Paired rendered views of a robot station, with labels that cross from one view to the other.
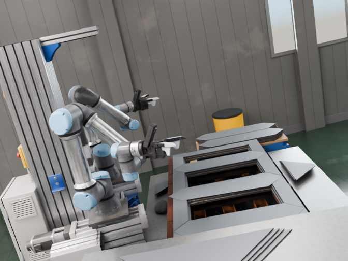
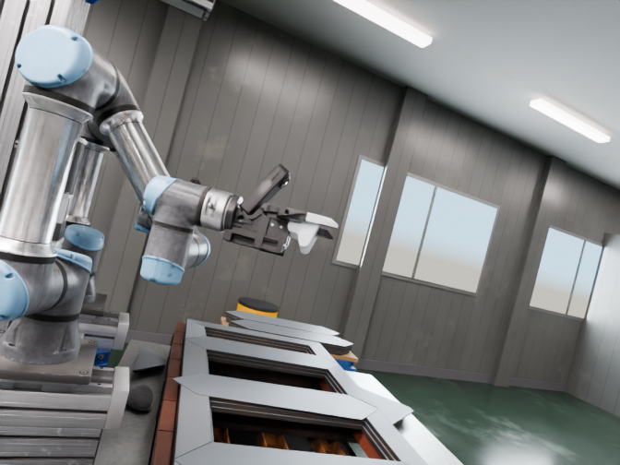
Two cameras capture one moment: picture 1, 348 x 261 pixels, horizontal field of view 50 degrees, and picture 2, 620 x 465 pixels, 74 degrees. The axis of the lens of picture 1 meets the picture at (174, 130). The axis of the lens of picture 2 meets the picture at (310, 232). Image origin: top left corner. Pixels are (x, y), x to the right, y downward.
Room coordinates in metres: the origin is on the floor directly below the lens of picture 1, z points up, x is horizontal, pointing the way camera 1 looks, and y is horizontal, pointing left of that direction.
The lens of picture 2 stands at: (0.91, 0.27, 1.44)
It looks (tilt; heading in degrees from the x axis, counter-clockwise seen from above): 0 degrees down; 341
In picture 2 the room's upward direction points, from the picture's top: 14 degrees clockwise
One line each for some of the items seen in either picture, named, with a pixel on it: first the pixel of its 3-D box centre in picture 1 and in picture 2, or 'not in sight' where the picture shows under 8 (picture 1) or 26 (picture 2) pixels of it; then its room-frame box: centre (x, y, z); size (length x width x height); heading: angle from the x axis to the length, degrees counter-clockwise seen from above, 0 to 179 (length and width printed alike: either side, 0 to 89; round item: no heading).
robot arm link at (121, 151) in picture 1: (123, 150); (179, 202); (1.71, 0.26, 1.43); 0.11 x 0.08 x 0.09; 70
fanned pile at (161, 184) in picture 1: (163, 185); (151, 360); (2.86, 0.18, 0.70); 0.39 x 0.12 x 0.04; 177
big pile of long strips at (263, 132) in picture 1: (238, 136); (289, 332); (3.29, -0.58, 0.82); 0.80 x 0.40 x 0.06; 87
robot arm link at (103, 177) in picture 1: (100, 184); (56, 278); (1.92, 0.46, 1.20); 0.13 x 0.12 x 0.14; 160
